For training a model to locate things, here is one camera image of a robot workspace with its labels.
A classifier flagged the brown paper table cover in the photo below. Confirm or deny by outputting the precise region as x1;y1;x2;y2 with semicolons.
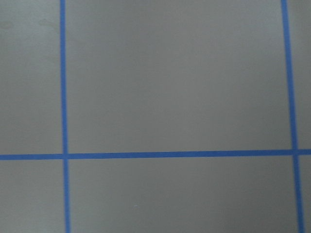
0;0;311;233

